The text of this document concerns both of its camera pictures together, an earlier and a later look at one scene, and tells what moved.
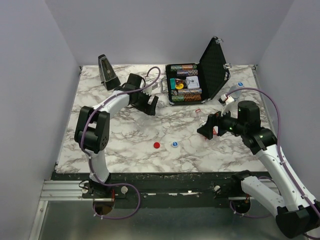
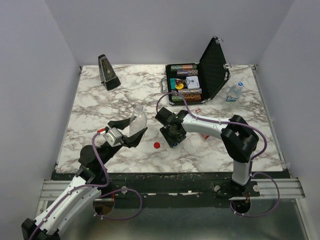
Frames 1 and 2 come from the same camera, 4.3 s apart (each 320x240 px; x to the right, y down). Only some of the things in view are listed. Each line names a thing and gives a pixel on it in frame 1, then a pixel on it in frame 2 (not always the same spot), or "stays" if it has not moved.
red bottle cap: [156, 145] stays
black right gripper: [212, 125] → [170, 136]
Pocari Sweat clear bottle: [235, 94] stays
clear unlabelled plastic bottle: [163, 96] → [140, 122]
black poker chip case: [196, 83] stays
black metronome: [108, 75] stays
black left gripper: [149, 109] → [132, 141]
